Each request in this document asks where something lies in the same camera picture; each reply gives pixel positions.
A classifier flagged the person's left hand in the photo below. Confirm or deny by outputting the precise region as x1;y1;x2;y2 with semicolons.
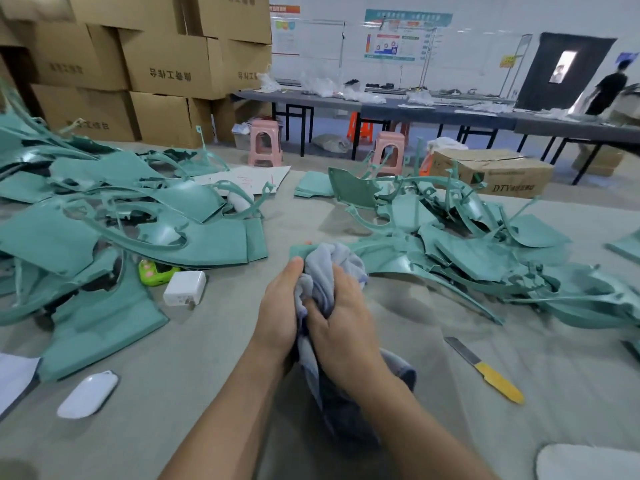
250;257;306;374

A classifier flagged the person's right hand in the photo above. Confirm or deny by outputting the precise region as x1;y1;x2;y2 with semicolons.
305;263;391;401

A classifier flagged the grey-blue wiping cloth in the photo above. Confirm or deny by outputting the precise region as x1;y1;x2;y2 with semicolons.
292;243;418;441

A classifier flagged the yellow-handled deburring knife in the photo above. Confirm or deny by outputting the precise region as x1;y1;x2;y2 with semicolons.
445;335;526;405

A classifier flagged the pile of green plastic parts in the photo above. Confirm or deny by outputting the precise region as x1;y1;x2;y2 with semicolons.
0;89;640;384

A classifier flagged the brown cardboard box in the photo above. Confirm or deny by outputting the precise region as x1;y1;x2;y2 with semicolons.
430;147;556;200

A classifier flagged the stack of brown cardboard boxes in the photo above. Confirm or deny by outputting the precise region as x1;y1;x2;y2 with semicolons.
0;0;274;151

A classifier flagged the person's right forearm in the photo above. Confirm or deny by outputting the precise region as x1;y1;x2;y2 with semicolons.
350;375;501;480

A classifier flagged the person's left forearm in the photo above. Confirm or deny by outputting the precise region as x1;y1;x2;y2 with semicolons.
158;345;291;480

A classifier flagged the white power adapter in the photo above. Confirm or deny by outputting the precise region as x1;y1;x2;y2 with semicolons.
163;269;209;308

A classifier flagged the green and yellow gadget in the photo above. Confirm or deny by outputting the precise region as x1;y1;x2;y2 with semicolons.
138;257;181;287

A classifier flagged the white paper sheet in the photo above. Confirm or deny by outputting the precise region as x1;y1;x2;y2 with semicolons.
190;165;293;201

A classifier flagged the pink plastic stool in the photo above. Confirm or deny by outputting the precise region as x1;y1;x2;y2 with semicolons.
372;131;407;177
247;117;284;169

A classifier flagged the orange object under table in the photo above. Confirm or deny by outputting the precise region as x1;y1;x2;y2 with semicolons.
348;111;375;145

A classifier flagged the white oval plastic piece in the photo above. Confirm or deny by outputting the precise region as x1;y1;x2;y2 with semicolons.
56;369;120;420

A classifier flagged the heap of clear plastic bags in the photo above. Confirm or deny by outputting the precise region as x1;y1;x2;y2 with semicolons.
255;73;387;106

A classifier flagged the long grey work table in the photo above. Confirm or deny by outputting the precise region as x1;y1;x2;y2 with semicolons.
232;89;640;186

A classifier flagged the white foam sheet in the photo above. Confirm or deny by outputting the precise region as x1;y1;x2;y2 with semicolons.
535;443;640;480

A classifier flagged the dark door with window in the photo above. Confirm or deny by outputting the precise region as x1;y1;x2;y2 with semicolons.
515;31;617;112

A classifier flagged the colourful wall poster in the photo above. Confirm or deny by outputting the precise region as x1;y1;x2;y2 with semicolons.
364;29;423;63

